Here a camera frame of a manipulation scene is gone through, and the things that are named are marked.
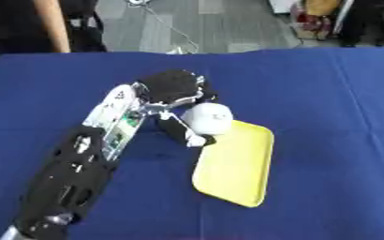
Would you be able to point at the yellow tray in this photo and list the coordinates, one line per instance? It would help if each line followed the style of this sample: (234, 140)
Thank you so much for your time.
(234, 165)

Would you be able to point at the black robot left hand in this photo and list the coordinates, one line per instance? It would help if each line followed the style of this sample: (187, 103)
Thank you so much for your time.
(171, 86)

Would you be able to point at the white soft toy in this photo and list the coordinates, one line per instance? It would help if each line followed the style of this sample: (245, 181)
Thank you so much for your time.
(211, 118)

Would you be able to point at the black chair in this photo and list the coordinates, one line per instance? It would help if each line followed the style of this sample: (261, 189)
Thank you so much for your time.
(373, 22)

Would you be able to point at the red and yellow bag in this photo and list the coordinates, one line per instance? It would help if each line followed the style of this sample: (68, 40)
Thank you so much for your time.
(315, 17)

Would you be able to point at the person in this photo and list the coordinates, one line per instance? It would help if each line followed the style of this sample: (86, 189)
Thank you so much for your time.
(42, 25)

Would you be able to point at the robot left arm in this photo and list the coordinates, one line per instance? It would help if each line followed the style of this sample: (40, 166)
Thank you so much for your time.
(75, 175)

